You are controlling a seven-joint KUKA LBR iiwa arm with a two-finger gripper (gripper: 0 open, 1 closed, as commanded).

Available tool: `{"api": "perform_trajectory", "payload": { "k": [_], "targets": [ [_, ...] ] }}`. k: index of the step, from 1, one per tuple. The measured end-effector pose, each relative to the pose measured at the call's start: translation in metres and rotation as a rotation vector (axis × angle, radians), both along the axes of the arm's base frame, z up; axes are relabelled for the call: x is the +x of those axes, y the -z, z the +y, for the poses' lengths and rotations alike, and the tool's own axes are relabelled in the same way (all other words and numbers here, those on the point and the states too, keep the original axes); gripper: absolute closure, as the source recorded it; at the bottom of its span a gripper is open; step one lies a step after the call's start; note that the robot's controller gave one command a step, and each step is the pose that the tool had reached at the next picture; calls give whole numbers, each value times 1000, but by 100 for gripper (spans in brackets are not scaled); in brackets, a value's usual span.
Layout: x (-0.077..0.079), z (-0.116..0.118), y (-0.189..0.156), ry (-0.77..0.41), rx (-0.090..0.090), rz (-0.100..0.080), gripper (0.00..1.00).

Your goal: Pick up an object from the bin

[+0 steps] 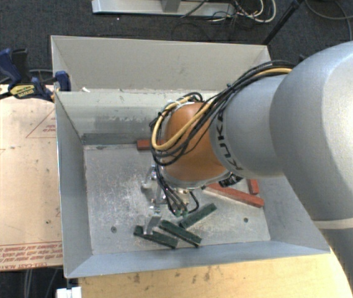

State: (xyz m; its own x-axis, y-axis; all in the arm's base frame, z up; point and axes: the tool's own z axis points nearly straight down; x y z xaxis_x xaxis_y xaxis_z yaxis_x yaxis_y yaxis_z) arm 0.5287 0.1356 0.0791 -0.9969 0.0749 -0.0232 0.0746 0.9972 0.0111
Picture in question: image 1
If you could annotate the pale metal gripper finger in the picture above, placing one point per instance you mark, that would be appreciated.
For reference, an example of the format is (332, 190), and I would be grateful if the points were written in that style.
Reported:
(152, 185)
(153, 223)

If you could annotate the dark green flat block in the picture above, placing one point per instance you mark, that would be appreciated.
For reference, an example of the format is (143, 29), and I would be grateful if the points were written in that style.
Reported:
(180, 233)
(163, 240)
(199, 215)

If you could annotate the red-brown flat block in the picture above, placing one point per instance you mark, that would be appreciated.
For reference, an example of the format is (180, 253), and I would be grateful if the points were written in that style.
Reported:
(253, 186)
(143, 144)
(238, 195)

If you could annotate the grey metal bin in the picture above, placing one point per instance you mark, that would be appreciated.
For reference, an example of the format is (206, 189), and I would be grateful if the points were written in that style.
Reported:
(117, 178)

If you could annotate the black cylinder on white bracket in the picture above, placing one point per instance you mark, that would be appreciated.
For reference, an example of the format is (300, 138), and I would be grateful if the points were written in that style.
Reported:
(229, 180)

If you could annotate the brown cardboard board red print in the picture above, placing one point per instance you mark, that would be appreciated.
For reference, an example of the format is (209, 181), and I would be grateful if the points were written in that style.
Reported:
(27, 178)

